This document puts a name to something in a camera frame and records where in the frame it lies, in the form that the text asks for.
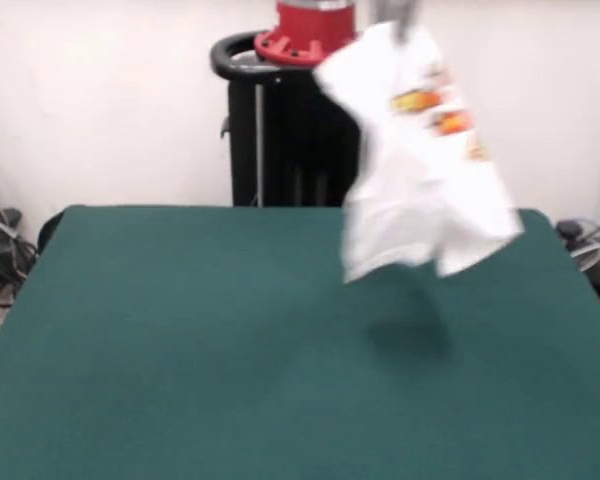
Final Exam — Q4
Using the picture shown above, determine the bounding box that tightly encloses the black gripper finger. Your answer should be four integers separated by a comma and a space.
397, 0, 424, 46
369, 0, 399, 24

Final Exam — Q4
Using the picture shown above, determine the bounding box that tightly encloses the white printed T-shirt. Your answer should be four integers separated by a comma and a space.
313, 19, 526, 286

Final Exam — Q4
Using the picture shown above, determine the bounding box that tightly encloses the grey swivel chair base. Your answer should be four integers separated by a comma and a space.
569, 242, 600, 274

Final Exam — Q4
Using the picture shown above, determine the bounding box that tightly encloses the black rounded chair part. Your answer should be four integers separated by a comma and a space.
38, 209, 66, 251

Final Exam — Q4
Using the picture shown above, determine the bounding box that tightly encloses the dark green table cloth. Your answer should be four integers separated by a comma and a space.
0, 203, 600, 480

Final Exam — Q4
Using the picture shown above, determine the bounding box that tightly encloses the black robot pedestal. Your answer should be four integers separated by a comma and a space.
209, 30, 366, 209

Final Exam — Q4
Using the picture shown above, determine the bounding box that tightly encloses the black cable tangle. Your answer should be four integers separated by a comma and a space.
0, 159, 39, 306

